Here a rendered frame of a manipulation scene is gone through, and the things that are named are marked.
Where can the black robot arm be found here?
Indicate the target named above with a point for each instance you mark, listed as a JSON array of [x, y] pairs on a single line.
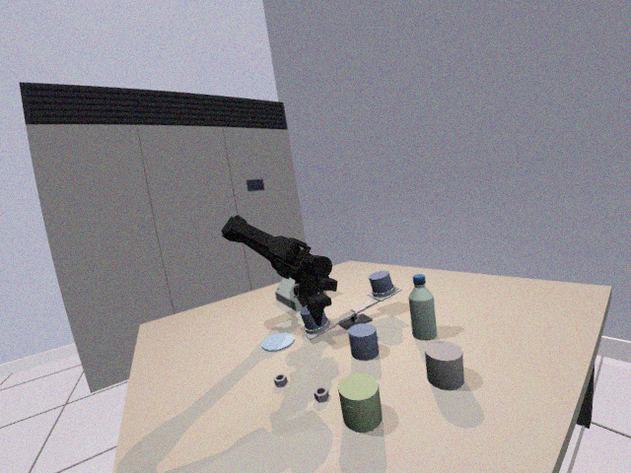
[[284, 254]]

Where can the small grey hex nut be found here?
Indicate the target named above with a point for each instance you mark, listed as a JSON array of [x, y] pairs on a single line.
[[280, 380], [321, 394]]

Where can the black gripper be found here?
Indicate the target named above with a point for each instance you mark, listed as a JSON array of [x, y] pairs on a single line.
[[307, 290]]

